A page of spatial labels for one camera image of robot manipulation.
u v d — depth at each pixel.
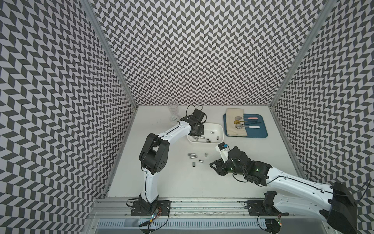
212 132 1.02
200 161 0.89
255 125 1.06
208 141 0.97
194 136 1.01
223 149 0.67
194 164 0.89
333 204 0.40
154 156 0.51
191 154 0.91
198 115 0.75
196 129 0.79
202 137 0.99
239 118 1.10
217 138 0.99
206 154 0.91
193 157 0.89
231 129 1.05
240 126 1.06
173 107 1.15
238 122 1.08
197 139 0.99
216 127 1.02
